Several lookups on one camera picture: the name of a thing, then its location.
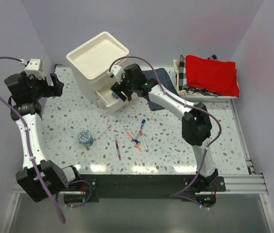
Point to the red pen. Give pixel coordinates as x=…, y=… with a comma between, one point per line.
x=117, y=147

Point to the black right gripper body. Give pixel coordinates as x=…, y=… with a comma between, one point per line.
x=127, y=87

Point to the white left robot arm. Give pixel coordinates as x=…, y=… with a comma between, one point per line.
x=38, y=171

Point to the cream drawer organizer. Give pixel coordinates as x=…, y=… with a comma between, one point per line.
x=89, y=64

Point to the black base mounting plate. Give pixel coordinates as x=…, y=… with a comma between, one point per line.
x=143, y=187

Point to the blue patterned tape roll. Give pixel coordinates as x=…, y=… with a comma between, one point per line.
x=85, y=138

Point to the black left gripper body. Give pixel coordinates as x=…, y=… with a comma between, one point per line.
x=38, y=87

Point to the aluminium frame rail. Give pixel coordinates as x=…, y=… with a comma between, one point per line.
x=236, y=184

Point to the red folded cloth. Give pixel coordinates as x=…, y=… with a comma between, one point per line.
x=212, y=75

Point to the pink-capped white marker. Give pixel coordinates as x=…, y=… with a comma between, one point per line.
x=143, y=140

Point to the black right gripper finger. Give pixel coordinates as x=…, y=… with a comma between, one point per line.
x=123, y=95
x=114, y=91

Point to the blue-capped white marker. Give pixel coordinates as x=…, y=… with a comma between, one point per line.
x=138, y=130

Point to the black white checkered cloth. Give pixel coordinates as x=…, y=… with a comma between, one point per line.
x=181, y=76

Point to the dark blue pencil pouch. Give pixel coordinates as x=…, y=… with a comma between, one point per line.
x=165, y=81

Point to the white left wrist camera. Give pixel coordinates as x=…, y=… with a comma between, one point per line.
x=33, y=68

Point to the white cloth basket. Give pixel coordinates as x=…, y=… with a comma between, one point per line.
x=194, y=94

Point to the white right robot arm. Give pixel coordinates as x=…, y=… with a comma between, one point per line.
x=195, y=119

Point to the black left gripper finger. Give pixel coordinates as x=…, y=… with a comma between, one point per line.
x=56, y=91
x=54, y=79

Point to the orange marker pen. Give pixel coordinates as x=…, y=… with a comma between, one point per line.
x=133, y=141

